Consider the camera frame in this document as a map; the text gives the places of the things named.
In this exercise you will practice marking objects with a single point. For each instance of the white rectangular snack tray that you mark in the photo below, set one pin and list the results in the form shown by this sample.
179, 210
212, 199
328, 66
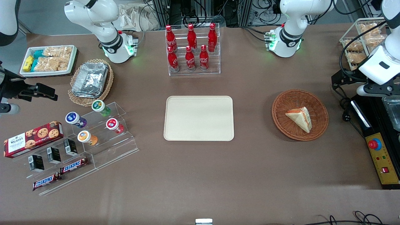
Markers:
50, 74

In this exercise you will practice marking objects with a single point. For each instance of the red lidded cup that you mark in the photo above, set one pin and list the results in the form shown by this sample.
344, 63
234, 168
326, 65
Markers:
112, 124

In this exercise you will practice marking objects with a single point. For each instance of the Snickers chocolate bar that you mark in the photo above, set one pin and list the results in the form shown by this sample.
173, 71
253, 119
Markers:
47, 181
74, 165

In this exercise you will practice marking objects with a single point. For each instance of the green lidded cup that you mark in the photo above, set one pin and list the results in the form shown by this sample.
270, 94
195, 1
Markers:
98, 106

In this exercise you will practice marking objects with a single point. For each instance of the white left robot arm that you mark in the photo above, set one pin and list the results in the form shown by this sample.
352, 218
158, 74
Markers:
289, 31

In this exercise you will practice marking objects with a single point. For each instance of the purple lidded cup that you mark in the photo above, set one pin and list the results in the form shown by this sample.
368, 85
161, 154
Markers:
72, 118

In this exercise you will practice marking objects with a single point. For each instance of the red emergency stop button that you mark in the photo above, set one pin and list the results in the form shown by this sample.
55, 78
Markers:
374, 144

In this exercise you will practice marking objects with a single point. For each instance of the small black box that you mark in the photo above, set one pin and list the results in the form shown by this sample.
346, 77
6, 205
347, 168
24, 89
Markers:
70, 147
36, 163
54, 155

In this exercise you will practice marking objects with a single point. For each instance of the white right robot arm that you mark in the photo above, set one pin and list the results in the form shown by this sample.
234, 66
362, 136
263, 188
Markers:
106, 37

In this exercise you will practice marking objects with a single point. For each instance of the teal snack packet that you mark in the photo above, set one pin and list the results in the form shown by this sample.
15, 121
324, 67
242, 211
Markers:
35, 65
38, 54

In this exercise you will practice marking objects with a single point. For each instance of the yellow snack packet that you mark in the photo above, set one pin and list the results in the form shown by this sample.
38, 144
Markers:
28, 64

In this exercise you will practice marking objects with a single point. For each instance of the black equipment rack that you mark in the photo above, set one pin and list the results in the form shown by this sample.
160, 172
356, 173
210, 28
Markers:
178, 9

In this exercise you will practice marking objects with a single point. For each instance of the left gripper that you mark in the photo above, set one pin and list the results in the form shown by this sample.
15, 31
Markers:
349, 76

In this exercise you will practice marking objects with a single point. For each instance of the white crumpled plastic bag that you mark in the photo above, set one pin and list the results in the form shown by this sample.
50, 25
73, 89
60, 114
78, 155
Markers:
131, 17

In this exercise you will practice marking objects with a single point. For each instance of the oval tan wicker basket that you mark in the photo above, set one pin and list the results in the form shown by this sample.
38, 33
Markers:
105, 90

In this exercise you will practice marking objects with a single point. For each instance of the cream plastic tray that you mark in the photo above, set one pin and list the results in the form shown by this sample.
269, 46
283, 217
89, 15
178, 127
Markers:
198, 118

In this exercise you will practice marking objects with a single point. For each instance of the triangle sandwich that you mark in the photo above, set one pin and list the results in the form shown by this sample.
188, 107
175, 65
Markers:
300, 120

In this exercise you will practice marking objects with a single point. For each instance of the red cola bottle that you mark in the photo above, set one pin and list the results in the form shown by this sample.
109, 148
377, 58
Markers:
172, 60
190, 59
203, 58
191, 36
170, 37
212, 37

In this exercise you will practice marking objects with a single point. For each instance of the clear acrylic stepped stand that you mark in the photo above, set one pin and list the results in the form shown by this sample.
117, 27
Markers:
125, 147
76, 176

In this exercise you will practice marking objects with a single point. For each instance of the metal pan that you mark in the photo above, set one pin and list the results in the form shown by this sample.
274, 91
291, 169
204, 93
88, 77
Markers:
393, 112

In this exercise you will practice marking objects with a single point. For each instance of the clear acrylic bottle rack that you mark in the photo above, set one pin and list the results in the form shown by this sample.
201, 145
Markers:
215, 62

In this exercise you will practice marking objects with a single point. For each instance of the red Walkers cookie box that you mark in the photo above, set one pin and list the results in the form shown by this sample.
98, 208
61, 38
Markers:
31, 140

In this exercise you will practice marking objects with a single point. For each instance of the orange lidded cup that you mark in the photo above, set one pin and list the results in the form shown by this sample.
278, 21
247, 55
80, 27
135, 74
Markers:
84, 136

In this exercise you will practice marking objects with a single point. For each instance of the round brown wicker basket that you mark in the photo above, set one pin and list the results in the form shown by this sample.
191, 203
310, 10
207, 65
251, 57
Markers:
290, 98

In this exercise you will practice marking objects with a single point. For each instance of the clear bagged pastry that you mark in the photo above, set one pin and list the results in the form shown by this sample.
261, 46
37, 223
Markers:
375, 40
356, 57
370, 28
353, 45

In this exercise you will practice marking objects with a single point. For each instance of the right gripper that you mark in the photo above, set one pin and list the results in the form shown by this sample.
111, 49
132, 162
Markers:
9, 85

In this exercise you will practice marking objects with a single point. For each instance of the black appliance box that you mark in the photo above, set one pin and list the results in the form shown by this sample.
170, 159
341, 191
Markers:
375, 122

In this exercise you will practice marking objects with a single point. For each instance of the yellow control panel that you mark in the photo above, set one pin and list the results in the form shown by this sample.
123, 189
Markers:
382, 159

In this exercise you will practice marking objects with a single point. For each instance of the stacked aluminium foil trays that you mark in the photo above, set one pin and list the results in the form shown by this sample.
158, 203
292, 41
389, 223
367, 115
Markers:
90, 79

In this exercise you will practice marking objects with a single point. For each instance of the clear rice cracker bag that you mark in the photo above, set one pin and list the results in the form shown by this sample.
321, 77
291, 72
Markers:
66, 56
52, 52
47, 64

